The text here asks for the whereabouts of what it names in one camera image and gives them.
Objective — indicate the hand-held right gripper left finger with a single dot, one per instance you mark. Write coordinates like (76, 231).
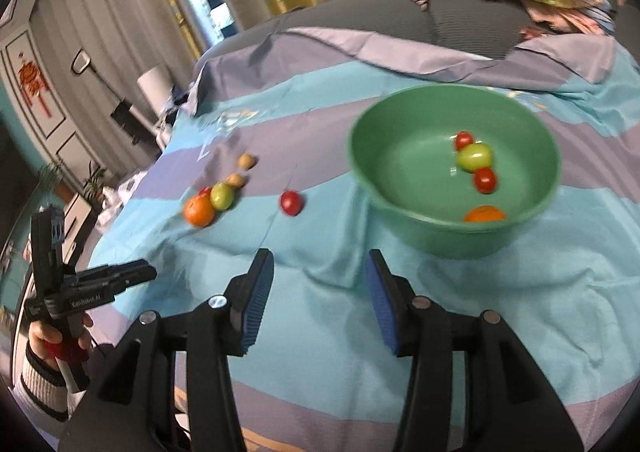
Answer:
(256, 299)

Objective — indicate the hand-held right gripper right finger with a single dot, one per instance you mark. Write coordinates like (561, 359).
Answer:
(381, 304)

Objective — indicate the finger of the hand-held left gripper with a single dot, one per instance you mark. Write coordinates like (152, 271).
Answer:
(127, 274)

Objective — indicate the person's left forearm striped sleeve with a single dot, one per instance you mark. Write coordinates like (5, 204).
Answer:
(42, 389)

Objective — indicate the person's left hand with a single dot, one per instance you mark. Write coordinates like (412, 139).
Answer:
(40, 334)

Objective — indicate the blue and purple striped bedsheet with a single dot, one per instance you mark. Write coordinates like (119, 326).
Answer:
(310, 252)

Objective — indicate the orange tangerine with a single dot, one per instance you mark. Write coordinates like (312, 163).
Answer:
(484, 215)
(198, 212)

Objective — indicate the potted green plant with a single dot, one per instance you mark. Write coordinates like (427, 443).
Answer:
(94, 182)

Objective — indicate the green plastic bowl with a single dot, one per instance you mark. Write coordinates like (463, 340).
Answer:
(450, 232)

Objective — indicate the green tomato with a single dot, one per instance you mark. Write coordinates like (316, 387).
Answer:
(474, 156)
(222, 196)

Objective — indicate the small tan longan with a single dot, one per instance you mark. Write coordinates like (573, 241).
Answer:
(246, 161)
(235, 180)

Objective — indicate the black stand with mirror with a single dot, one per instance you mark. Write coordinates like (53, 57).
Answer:
(117, 105)

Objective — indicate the white cabinet door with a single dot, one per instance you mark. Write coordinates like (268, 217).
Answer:
(37, 97)

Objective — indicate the white cylinder lamp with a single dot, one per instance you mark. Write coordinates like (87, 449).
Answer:
(154, 88)

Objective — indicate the red hanging ornament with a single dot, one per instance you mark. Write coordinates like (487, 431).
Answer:
(34, 85)

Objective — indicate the grey curtain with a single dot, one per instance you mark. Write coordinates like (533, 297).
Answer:
(120, 7)

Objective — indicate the grey ribbed mattress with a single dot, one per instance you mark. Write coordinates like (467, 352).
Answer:
(380, 17)

